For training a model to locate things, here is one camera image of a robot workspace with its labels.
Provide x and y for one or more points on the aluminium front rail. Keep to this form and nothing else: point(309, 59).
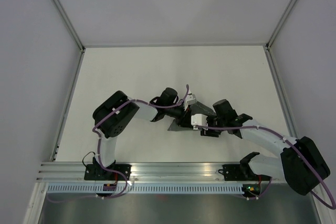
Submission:
point(142, 172)

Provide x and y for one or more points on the grey cloth napkin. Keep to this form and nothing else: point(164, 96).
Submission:
point(199, 108)

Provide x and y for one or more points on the aluminium rail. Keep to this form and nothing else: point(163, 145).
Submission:
point(63, 118)
point(142, 172)
point(290, 124)

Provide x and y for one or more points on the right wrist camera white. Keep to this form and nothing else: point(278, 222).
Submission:
point(199, 121)

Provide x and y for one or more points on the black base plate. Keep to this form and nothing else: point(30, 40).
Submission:
point(119, 172)
point(233, 172)

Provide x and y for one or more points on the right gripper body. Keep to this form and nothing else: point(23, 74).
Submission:
point(216, 121)

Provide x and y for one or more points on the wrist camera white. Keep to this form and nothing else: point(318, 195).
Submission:
point(199, 121)
point(189, 100)

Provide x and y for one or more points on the right aluminium frame post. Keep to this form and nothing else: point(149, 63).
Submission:
point(280, 24)

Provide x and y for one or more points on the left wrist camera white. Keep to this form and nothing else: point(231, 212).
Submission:
point(189, 100)

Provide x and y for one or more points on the left aluminium frame post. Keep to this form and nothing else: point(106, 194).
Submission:
point(68, 24)

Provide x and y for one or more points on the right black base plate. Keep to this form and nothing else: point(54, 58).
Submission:
point(233, 172)

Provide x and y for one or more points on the white slotted cable duct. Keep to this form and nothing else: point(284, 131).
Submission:
point(146, 188)

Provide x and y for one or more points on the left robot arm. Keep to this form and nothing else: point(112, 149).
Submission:
point(112, 117)

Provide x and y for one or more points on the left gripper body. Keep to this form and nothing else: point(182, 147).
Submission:
point(179, 114)

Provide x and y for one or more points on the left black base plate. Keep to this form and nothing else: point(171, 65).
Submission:
point(119, 172)

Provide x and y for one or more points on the right side aluminium rail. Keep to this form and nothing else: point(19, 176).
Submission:
point(290, 124)

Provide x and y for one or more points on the left side aluminium rail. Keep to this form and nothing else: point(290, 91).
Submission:
point(63, 118)

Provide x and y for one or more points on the aluminium frame post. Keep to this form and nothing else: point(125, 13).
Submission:
point(280, 24)
point(68, 24)

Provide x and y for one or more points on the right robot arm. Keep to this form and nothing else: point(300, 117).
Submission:
point(297, 161)

